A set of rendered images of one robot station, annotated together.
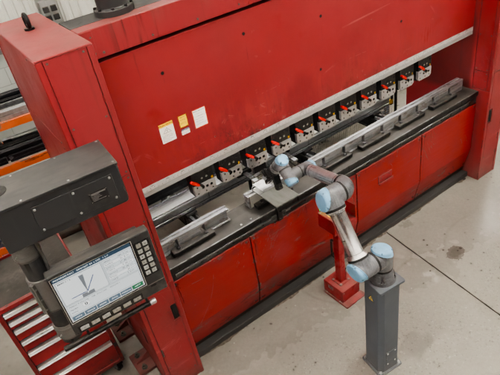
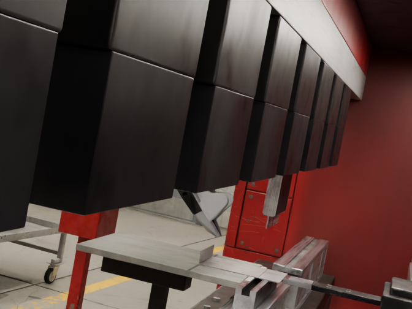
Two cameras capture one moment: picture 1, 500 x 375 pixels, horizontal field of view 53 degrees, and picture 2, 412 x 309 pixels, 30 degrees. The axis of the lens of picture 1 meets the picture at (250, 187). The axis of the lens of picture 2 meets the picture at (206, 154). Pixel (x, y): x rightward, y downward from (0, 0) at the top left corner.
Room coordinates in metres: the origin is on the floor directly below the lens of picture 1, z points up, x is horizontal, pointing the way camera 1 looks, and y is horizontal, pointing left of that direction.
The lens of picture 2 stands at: (3.48, -1.03, 1.23)
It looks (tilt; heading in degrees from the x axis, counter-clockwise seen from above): 3 degrees down; 134
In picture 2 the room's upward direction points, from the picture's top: 10 degrees clockwise
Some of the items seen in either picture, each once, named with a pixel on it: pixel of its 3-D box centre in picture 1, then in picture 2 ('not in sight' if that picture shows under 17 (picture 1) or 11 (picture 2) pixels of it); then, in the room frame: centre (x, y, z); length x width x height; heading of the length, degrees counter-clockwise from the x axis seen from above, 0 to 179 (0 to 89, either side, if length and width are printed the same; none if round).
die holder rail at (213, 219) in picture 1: (194, 230); (300, 270); (2.47, 0.40, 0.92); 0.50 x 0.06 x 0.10; 119
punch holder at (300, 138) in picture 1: (300, 127); (240, 97); (2.92, -0.41, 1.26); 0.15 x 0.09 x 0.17; 119
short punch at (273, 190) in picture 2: (259, 167); (277, 195); (2.74, -0.08, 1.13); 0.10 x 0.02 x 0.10; 119
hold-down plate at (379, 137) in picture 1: (373, 140); not in sight; (3.18, -0.99, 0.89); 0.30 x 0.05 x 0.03; 119
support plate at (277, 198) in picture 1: (275, 192); (172, 257); (2.61, -0.16, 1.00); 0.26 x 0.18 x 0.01; 29
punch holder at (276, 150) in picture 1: (277, 139); (271, 107); (2.82, -0.24, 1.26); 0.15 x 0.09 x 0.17; 119
